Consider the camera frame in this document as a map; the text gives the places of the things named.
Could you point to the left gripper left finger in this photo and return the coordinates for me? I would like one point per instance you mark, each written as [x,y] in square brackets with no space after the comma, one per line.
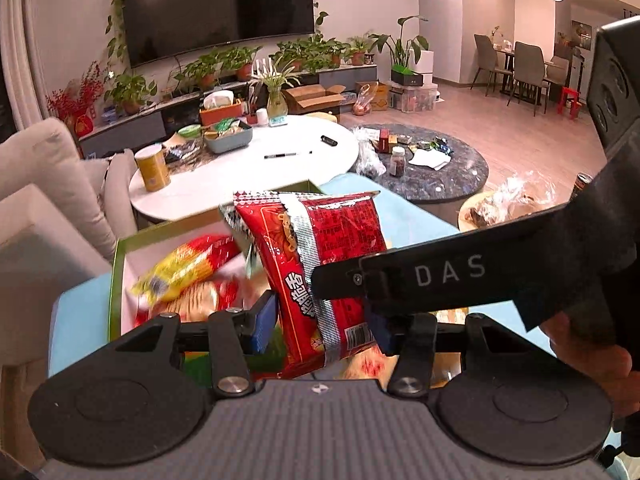
[214,353]

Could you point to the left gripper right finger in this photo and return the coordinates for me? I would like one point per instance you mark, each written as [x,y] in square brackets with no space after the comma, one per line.
[415,339]

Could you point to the red yellow snack bag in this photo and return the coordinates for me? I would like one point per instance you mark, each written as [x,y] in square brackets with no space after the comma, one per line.
[194,261]

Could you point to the green patterned snack bag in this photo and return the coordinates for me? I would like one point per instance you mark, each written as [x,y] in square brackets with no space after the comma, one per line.
[243,238]

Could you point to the red noodle snack bag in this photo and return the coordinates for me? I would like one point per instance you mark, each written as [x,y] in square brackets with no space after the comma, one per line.
[310,245]

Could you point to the person's right hand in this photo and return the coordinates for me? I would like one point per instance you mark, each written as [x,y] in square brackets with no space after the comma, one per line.
[609,366]

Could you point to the red bag in box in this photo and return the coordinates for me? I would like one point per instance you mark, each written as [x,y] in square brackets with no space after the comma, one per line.
[191,302]

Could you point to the green cardboard box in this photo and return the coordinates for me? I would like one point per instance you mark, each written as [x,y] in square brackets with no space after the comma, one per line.
[137,254]

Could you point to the clear plastic bag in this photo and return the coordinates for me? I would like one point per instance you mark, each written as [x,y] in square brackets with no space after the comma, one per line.
[519,195]

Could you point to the light blue table mat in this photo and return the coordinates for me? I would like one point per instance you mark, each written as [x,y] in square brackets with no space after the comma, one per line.
[501,409]

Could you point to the red plastic stool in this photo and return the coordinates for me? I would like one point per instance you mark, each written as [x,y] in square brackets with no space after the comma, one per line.
[569,100]

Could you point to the dark round marble table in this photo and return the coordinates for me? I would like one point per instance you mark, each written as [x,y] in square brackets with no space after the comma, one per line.
[439,168]

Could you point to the dark jar on round table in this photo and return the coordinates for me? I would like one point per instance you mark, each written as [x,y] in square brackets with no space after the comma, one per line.
[397,162]

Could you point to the black pen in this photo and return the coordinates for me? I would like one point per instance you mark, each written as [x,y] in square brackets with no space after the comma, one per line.
[283,155]

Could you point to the yellow cylindrical can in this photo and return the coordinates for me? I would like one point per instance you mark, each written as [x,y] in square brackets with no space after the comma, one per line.
[152,166]

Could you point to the white oval coffee table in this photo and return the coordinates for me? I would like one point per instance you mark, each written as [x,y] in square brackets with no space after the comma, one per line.
[245,169]

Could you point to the grey dining chair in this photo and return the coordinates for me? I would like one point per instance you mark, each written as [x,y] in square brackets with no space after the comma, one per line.
[487,61]
[529,75]

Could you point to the blue-grey snack tray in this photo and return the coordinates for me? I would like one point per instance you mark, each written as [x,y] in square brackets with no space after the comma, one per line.
[227,135]

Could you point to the beige sofa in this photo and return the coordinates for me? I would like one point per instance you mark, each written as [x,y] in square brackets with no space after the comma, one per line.
[61,217]

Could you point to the black remote control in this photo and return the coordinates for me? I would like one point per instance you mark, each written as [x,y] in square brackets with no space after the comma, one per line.
[328,141]

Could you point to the orange tissue box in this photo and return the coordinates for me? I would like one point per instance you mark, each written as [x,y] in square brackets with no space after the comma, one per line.
[219,105]

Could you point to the open cardboard box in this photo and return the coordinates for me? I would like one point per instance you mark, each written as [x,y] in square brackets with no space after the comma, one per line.
[314,98]

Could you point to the glass vase with plant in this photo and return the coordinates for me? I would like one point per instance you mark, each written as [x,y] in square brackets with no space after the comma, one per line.
[275,75]

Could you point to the large leafy floor plant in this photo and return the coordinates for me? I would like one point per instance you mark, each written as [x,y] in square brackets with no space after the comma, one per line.
[403,51]

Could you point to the wall-mounted television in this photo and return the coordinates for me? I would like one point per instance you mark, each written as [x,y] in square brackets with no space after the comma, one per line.
[157,29]

